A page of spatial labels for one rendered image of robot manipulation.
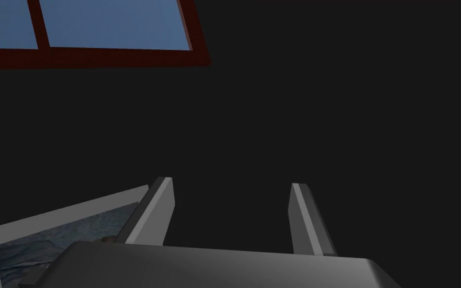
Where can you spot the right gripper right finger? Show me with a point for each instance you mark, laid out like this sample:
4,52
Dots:
308,224

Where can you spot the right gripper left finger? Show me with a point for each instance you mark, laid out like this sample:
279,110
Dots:
152,218

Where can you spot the red-framed window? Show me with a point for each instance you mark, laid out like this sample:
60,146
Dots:
106,28

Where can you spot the white-framed picture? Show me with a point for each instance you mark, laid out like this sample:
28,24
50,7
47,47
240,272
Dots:
54,228

